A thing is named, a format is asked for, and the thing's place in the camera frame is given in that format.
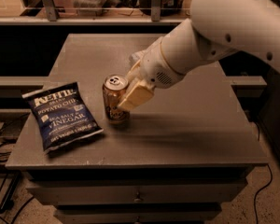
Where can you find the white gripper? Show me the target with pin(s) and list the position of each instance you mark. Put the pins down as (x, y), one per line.
(154, 66)

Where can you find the orange soda can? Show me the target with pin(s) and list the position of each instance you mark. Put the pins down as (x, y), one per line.
(113, 89)

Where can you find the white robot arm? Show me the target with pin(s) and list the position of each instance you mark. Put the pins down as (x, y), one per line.
(214, 30)

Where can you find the blue Kettle chip bag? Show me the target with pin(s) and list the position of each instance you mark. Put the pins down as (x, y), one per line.
(62, 116)

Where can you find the clear plastic water bottle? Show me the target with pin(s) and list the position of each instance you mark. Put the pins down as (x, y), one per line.
(136, 56)

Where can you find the grey drawer cabinet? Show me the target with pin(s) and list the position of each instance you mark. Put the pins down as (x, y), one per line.
(195, 130)

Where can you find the clear plastic container on shelf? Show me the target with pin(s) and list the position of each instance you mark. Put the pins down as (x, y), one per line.
(88, 7)

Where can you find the upper drawer with knob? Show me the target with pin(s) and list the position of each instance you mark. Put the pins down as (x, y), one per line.
(91, 192)

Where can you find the drawer with knob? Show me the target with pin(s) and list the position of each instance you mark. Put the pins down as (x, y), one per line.
(138, 213)
(91, 192)

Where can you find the black power adapter box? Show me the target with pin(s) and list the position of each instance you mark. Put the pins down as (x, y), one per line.
(11, 131)

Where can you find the lower drawer with knob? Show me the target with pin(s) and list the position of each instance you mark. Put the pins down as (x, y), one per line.
(138, 213)

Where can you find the metal shelf rail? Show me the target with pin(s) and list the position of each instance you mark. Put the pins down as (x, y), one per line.
(62, 12)

